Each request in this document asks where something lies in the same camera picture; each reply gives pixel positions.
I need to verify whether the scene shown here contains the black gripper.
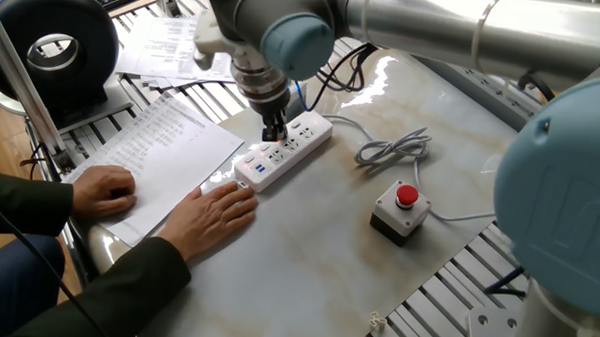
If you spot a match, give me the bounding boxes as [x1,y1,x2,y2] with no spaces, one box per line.
[250,94,291,143]

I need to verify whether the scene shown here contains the white power strip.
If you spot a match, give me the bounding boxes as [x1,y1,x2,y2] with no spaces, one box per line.
[232,107,334,197]

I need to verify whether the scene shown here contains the large white paper sheet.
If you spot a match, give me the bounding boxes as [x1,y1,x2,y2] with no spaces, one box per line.
[59,88,248,252]

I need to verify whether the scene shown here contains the person's right forearm dark sleeve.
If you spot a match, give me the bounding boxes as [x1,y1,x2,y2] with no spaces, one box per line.
[8,230,194,337]

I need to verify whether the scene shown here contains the person's left forearm dark sleeve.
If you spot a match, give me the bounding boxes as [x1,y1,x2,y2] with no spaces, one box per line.
[0,172,76,240]

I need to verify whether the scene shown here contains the person's right hand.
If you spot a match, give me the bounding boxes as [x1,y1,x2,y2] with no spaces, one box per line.
[156,178,260,265]

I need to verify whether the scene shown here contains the person's left hand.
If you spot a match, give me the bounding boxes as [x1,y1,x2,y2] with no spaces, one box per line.
[70,163,139,222]

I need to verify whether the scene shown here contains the printed table paper sheet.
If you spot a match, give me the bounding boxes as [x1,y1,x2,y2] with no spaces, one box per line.
[113,12,239,85]

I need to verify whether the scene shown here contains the red button grey box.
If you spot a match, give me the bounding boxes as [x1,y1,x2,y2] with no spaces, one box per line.
[368,178,434,249]

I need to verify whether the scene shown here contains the small white clip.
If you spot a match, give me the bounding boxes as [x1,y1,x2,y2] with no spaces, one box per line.
[367,310,389,331]

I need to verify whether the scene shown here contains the blue jeans leg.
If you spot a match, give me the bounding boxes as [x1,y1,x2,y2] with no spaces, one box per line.
[0,232,68,337]

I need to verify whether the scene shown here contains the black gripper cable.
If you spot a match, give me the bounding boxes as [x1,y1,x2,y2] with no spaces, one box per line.
[311,40,379,116]

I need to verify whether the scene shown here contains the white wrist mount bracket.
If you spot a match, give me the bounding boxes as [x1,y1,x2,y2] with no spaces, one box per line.
[191,9,247,73]

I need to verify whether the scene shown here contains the grey power strip cable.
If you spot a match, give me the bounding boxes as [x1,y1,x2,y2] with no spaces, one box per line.
[317,113,501,225]

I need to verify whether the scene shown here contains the black ring blower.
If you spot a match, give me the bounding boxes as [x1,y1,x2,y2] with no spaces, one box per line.
[0,0,137,137]

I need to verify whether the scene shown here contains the grey metal rail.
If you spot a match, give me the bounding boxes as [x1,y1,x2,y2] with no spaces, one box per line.
[410,54,548,133]

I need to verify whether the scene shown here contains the aluminium frame profile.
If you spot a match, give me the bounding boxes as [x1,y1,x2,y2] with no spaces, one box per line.
[0,0,82,175]

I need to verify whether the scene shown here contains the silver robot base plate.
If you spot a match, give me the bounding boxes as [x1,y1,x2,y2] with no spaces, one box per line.
[466,304,526,337]

